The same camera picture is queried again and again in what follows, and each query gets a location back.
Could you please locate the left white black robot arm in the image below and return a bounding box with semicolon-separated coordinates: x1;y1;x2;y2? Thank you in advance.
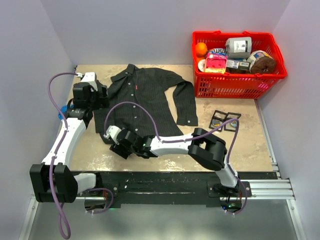
29;80;109;203

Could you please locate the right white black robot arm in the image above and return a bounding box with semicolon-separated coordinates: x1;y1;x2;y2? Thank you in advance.
103;125;241;197

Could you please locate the black framed brooch card left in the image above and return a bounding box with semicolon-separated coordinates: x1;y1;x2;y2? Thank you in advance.
209;110;227;132

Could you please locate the black framed brooch card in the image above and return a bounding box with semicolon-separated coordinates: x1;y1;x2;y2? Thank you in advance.
223;112;242;132
209;110;227;132

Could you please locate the black framed brooch card right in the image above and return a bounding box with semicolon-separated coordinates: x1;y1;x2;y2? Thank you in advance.
223;112;242;132

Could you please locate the blue wrapped round package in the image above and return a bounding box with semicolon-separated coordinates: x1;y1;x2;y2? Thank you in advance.
58;104;74;121

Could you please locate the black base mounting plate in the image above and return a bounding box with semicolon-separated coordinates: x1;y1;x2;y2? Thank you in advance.
72;171;279;209

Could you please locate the orange fruit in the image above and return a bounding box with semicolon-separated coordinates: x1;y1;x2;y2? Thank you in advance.
195;42;208;58

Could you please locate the pink snack box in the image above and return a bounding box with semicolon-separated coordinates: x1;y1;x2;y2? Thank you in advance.
204;52;228;74

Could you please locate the red plastic shopping basket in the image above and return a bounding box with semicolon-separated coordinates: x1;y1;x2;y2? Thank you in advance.
191;30;288;99

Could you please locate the blue white barcode box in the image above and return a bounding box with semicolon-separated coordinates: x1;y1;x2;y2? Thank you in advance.
226;59;251;71

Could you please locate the grey labelled bag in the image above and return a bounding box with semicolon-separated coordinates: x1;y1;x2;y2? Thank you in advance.
225;37;252;59

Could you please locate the white round labelled package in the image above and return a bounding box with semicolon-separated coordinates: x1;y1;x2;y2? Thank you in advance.
247;50;273;66

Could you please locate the brown doughnut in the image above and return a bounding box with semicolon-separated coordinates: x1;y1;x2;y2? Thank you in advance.
249;56;277;74

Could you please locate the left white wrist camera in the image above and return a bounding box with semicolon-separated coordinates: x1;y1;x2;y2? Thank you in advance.
76;72;98;91

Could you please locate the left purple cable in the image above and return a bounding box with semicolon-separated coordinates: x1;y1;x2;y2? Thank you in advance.
47;72;85;240

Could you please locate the purple cable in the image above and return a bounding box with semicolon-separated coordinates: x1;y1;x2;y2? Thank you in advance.
47;72;85;240
103;100;249;216

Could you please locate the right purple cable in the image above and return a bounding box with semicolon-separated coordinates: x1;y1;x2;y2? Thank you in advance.
103;100;249;216

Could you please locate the aluminium frame rail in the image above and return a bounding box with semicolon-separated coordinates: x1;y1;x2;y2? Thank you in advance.
251;100;307;240

